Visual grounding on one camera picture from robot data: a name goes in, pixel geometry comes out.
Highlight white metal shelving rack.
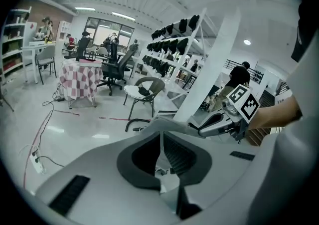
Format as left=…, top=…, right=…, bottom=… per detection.
left=136, top=6, right=217, bottom=102

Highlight white slanted pillar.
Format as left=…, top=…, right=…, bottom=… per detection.
left=172, top=6, right=242, bottom=123

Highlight black tripod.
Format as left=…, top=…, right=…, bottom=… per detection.
left=0, top=69, right=14, bottom=113

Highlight person's right forearm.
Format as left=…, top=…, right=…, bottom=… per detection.
left=249, top=95, right=304, bottom=130

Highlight large black-framed window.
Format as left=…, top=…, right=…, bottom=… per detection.
left=86, top=17, right=136, bottom=52

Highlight round table with checkered cloth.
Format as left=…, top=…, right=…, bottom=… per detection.
left=59, top=58, right=104, bottom=109

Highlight pink flat box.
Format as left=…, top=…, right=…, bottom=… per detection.
left=79, top=58, right=103, bottom=68

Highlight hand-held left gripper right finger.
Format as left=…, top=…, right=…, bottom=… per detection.
left=163, top=131, right=213, bottom=188

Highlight black floor cable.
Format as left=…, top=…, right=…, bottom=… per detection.
left=37, top=155, right=66, bottom=169

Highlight grey wicker chair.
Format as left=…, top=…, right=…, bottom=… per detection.
left=123, top=76, right=166, bottom=120

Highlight thin white cable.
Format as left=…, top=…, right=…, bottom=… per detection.
left=18, top=144, right=38, bottom=157

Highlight white shelf with boxes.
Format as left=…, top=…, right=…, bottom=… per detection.
left=0, top=6, right=32, bottom=82

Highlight white table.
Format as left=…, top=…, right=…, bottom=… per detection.
left=21, top=41, right=57, bottom=84

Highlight black vacuum hose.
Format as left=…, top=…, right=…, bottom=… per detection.
left=125, top=118, right=153, bottom=133

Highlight rows of black devices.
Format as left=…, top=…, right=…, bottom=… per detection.
left=142, top=14, right=200, bottom=78

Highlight white power strip with cable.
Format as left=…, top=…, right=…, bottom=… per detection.
left=23, top=110, right=53, bottom=190

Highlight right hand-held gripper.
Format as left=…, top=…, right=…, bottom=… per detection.
left=198, top=84, right=261, bottom=141

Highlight grey plastic chair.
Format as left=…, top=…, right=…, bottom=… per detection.
left=36, top=44, right=57, bottom=85

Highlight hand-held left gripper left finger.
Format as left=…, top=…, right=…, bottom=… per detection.
left=116, top=131, right=161, bottom=191

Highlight wooden staircase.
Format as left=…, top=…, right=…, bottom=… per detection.
left=245, top=89, right=278, bottom=146

